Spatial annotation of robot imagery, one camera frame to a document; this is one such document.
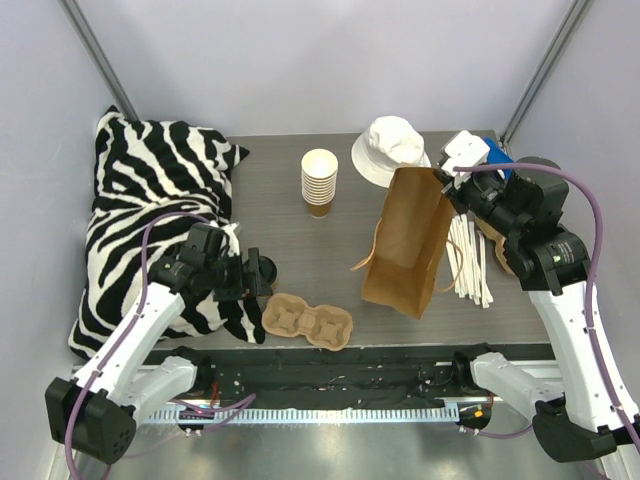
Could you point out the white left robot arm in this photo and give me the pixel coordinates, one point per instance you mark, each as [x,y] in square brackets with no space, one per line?
[98,411]

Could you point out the white wrapped straws bundle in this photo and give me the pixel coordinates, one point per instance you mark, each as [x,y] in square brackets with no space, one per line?
[467,257]

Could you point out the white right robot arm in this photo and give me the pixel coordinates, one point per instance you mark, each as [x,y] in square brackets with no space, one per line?
[553,230]

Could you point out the zebra print pillow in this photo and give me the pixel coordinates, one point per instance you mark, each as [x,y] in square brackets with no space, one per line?
[152,181]

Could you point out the brown paper bag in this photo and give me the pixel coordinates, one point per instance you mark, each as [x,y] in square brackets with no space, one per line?
[408,243]

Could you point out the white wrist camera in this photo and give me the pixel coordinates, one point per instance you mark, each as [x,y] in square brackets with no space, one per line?
[231,245]
[463,150]

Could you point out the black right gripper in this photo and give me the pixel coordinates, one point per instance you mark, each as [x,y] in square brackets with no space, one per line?
[463,189]

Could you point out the white slotted cable duct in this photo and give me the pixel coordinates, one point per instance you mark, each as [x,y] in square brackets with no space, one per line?
[172,414]

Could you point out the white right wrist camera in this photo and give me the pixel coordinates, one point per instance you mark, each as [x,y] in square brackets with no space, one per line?
[463,150]

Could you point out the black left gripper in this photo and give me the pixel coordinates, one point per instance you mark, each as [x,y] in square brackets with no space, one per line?
[253,273]

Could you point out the blue folded cloth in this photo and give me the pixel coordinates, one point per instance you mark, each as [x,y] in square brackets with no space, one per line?
[497,156]

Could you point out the stack of paper cups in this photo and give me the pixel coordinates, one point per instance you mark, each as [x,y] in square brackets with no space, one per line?
[319,169]

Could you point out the black plastic cup lid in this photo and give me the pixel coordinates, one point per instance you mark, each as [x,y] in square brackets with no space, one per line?
[267,272]

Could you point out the stack of cardboard cup carriers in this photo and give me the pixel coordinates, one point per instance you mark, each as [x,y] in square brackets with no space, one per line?
[499,241]

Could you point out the white bucket hat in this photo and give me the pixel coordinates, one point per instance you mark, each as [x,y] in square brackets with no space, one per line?
[387,144]

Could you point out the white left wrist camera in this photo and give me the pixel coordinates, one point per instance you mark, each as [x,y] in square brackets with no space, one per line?
[231,245]

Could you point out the brown cardboard cup carrier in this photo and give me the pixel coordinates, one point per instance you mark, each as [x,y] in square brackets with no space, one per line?
[324,326]

